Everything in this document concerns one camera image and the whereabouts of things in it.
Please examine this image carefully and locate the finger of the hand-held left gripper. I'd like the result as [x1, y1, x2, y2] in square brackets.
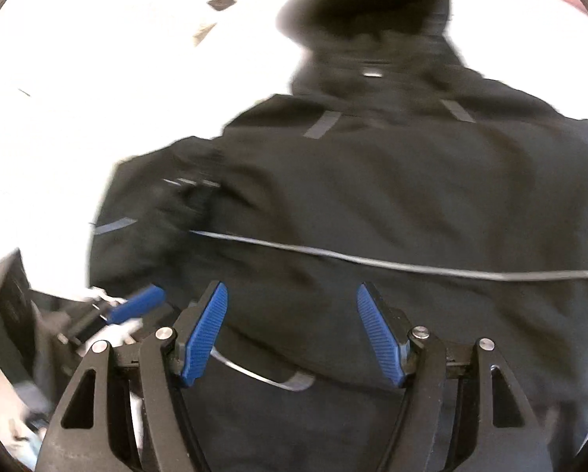
[58, 284, 168, 347]

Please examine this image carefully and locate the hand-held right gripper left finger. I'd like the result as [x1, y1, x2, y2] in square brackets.
[36, 280, 228, 472]

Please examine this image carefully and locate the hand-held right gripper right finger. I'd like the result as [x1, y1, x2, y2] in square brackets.
[355, 281, 577, 472]

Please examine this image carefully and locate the black hooded jacket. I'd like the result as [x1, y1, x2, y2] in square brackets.
[85, 0, 588, 472]

